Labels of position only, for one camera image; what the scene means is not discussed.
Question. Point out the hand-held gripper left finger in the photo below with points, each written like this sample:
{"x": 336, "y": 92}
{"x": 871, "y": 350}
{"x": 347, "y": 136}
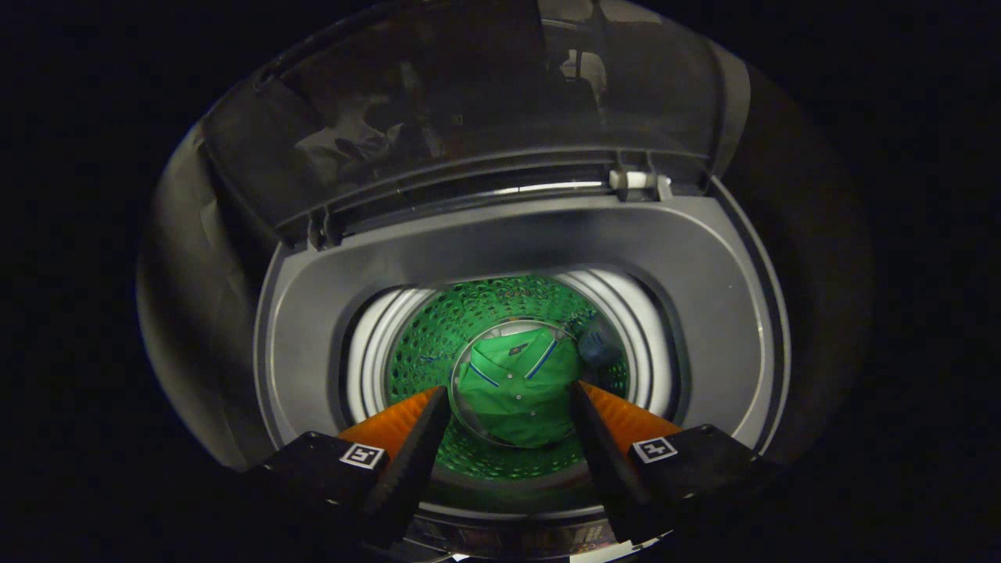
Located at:
{"x": 410, "y": 469}

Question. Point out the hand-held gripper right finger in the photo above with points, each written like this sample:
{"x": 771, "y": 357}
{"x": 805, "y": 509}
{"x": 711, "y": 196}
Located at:
{"x": 606, "y": 469}

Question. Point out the dark glass washing machine lid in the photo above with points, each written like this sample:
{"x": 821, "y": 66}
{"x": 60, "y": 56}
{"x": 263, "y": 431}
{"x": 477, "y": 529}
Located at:
{"x": 469, "y": 102}

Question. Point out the green polo shirt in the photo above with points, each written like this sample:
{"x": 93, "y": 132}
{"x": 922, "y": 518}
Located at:
{"x": 516, "y": 391}

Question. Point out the black backdrop cloth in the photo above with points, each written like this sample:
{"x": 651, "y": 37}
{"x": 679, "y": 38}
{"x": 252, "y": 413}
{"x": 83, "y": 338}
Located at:
{"x": 180, "y": 328}

